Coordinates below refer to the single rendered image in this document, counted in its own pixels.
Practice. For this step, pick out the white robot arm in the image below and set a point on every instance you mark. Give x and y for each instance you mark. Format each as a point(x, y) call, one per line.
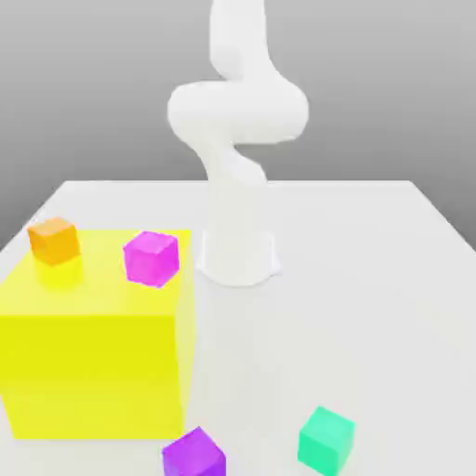
point(238, 111)

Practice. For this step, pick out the small magenta cube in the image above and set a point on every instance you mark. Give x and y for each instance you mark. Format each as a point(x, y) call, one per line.
point(150, 259)

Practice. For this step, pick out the small orange cube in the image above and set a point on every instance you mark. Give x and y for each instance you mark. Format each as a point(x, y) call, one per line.
point(54, 241)

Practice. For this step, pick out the small green cube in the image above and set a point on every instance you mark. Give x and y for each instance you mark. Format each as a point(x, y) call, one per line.
point(325, 440)

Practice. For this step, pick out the small purple cube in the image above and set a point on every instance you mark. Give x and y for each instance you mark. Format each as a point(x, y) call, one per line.
point(195, 455)

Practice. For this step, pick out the large yellow box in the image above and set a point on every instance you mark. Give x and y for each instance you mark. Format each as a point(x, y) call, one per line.
point(89, 357)

